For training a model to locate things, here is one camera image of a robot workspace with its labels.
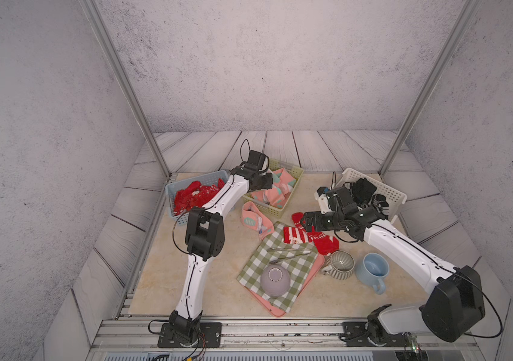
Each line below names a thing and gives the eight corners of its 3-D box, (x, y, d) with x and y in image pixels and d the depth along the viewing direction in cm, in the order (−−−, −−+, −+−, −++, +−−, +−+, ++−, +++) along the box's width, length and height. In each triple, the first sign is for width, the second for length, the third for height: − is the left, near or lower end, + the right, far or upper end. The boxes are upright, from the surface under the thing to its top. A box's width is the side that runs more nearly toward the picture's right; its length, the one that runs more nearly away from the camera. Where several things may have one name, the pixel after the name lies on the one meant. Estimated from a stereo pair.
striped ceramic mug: (328, 282, 86) (332, 275, 81) (324, 258, 92) (327, 250, 87) (352, 282, 86) (358, 275, 81) (346, 258, 92) (351, 250, 87)
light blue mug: (352, 285, 85) (359, 277, 79) (358, 258, 92) (365, 249, 86) (377, 296, 83) (386, 289, 77) (382, 267, 90) (390, 259, 84)
